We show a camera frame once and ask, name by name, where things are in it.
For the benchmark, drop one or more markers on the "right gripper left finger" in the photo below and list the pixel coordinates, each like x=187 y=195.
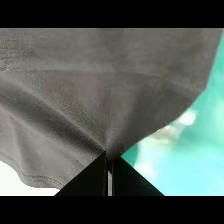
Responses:
x=91 y=181

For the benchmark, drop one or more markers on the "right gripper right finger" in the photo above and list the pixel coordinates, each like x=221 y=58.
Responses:
x=133 y=181

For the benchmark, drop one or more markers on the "black T-shirt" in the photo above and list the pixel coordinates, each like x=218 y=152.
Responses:
x=100 y=90

